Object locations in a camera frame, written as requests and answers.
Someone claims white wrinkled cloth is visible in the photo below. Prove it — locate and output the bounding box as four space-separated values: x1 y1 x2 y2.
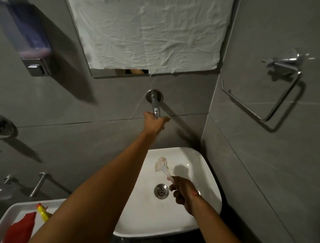
68 0 234 75

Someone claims person's left forearm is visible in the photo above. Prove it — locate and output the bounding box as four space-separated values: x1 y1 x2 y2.
29 130 155 243

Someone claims wall mirror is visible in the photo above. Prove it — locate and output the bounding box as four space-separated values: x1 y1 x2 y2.
65 0 240 78

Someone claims chrome soap dish holder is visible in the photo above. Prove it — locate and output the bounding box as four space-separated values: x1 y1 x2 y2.
0 174 15 201

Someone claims person's left hand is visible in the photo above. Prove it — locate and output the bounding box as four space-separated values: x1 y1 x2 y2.
143 111 171 137

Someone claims person's right hand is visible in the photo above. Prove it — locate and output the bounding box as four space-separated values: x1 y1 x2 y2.
169 176 200 216

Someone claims white plastic tray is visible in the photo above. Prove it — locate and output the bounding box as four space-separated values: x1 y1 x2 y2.
0 199 67 243

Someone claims wall soap dispenser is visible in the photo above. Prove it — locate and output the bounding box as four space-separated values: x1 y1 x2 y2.
0 0 53 77

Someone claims chrome sink drain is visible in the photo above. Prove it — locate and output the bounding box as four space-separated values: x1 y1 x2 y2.
154 184 170 200

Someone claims chrome wall faucet spout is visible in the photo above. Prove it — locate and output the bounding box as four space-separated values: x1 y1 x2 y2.
146 89 164 119

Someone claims white ceramic sink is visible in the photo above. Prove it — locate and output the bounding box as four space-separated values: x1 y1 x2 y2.
113 147 222 238

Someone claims person's right forearm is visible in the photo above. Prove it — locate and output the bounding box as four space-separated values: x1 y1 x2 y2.
185 194 242 243

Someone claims white scrubbing brush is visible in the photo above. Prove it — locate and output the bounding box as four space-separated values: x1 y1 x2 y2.
154 157 175 185

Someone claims red cloth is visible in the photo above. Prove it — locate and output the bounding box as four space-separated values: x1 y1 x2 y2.
2 211 37 243

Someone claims chrome towel ring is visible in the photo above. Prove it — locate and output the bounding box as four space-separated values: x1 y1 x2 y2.
221 49 309 123

